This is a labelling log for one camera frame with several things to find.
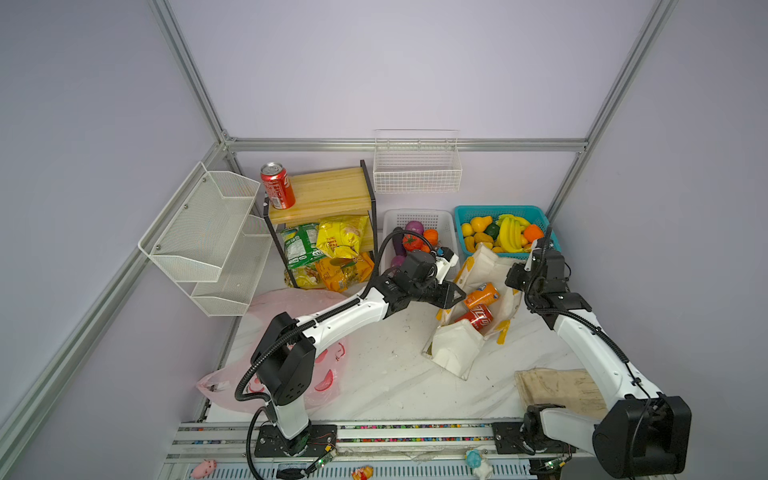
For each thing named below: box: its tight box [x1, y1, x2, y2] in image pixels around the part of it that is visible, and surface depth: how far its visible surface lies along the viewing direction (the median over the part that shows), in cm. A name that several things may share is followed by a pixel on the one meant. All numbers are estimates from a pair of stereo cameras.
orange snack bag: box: [316, 252, 375, 293], surface depth 103 cm
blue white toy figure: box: [465, 448, 493, 480], surface depth 69 cm
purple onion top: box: [405, 220, 425, 235], surface depth 116 cm
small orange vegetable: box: [423, 228, 439, 246], surface depth 116 cm
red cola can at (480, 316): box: [454, 304, 494, 332], surface depth 89 cm
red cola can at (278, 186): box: [260, 161, 296, 210], surface depth 74 cm
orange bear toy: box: [351, 466, 375, 480], surface depth 70 cm
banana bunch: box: [493, 214, 531, 253], surface depth 113 cm
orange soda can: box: [464, 283, 500, 309], surface depth 94 cm
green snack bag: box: [281, 223, 326, 269], surface depth 91 cm
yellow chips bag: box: [316, 216, 370, 260], surface depth 90 cm
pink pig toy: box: [191, 459, 218, 479], surface depth 70 cm
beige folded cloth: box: [515, 368, 609, 419], surface depth 84 cm
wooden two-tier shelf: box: [263, 160, 379, 289], surface depth 84 cm
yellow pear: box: [470, 216, 493, 233], surface depth 116 cm
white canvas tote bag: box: [422, 243, 527, 380], surface depth 86 cm
